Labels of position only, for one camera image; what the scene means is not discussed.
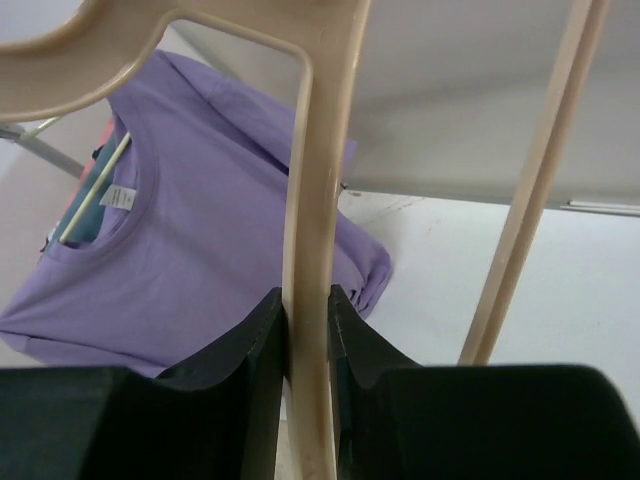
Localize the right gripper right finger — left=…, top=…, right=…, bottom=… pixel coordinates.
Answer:
left=328, top=286, right=639, bottom=479

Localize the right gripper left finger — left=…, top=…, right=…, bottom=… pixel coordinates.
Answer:
left=1, top=289, right=286, bottom=479

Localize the beige plastic hanger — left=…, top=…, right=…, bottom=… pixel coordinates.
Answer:
left=1, top=1, right=609, bottom=479

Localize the purple t-shirt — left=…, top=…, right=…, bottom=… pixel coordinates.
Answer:
left=0, top=48, right=393, bottom=379

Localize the teal garment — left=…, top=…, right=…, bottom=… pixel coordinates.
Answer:
left=40, top=131, right=120, bottom=253

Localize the metal clothes rack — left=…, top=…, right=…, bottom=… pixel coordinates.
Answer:
left=1, top=117, right=84, bottom=179

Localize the pink patterned garment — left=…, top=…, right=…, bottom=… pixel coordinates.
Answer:
left=80, top=119, right=114, bottom=181

